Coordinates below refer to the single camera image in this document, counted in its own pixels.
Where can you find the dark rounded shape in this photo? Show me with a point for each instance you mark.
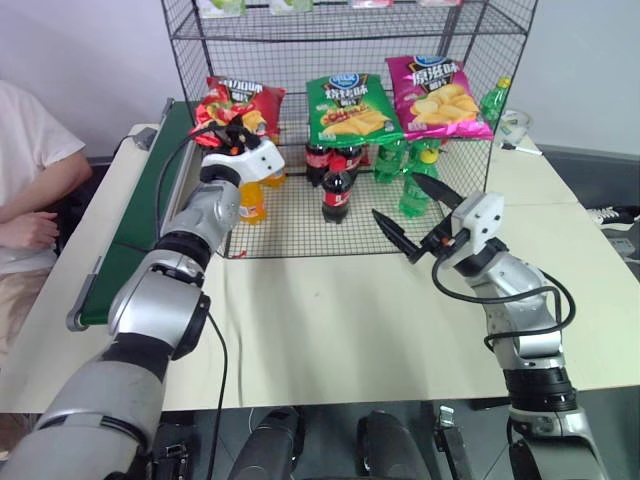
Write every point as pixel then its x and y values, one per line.
pixel 390 445
pixel 265 445

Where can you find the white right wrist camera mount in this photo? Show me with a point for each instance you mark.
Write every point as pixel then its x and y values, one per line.
pixel 482 212

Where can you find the green snack pack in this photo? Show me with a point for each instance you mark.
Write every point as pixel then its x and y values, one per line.
pixel 222 6
pixel 292 5

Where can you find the pink snack pack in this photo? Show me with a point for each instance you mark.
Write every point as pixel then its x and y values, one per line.
pixel 365 3
pixel 440 2

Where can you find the black and white marker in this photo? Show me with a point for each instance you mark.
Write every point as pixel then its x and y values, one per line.
pixel 520 149

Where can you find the grey conveyor control box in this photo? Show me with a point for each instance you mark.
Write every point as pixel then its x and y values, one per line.
pixel 145 137

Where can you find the green soda bottle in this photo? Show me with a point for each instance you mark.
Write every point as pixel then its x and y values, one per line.
pixel 417 192
pixel 391 160
pixel 495 102

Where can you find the black and white shoe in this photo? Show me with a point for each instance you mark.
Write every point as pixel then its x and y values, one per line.
pixel 610 215

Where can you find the green conveyor belt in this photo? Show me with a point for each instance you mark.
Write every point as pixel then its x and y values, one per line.
pixel 135 210

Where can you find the magenta chips bag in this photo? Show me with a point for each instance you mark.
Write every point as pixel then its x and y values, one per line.
pixel 435 100

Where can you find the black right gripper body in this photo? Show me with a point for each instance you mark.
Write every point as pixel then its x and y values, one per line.
pixel 440 242

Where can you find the green chips bag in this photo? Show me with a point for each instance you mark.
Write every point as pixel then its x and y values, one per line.
pixel 350 107

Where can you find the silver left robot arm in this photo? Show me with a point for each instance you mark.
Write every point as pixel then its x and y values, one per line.
pixel 150 300

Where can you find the black metal bracket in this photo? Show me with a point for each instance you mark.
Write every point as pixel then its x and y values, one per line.
pixel 452 440

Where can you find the person's bare forearm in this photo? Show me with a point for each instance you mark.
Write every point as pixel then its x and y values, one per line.
pixel 55 192

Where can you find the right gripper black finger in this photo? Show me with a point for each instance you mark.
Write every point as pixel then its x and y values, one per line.
pixel 395 232
pixel 437 190

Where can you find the cola bottle red label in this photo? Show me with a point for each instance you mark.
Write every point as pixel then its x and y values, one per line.
pixel 315 162
pixel 347 157
pixel 338 195

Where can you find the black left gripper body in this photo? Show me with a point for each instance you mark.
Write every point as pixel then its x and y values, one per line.
pixel 239 136

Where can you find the person in white shirt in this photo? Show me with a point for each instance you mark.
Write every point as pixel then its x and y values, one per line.
pixel 30 140

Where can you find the red chips bag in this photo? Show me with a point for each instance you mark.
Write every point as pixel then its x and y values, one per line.
pixel 265 102
pixel 212 112

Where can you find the person's bare hand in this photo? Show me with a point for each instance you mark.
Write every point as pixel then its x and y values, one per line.
pixel 27 230

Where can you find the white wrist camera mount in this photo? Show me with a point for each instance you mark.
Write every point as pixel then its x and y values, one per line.
pixel 255 160
pixel 482 212

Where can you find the orange soda bottle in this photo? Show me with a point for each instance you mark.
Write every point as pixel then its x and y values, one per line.
pixel 252 202
pixel 276 179

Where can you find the flat red chips bag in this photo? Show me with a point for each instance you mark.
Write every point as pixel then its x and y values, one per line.
pixel 265 102

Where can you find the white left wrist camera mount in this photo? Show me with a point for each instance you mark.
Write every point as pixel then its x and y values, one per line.
pixel 255 160

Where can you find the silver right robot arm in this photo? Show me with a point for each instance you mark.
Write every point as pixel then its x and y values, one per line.
pixel 520 285

